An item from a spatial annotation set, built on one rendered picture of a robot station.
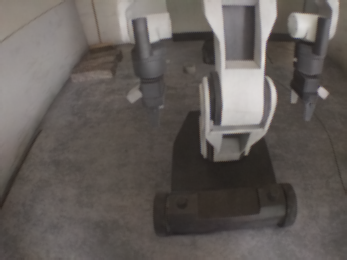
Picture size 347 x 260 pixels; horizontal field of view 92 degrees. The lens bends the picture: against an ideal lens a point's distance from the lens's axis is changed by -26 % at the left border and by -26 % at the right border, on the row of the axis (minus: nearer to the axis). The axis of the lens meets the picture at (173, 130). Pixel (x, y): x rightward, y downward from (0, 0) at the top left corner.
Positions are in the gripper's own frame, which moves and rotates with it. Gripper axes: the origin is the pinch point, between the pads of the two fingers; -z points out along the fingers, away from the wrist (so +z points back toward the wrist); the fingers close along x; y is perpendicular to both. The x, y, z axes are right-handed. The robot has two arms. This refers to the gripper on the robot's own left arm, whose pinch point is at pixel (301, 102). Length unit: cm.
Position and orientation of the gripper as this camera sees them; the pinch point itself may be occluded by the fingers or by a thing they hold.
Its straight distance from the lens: 70.1
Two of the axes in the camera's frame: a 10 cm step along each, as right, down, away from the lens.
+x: -0.5, 5.8, -8.1
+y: 9.9, -0.5, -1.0
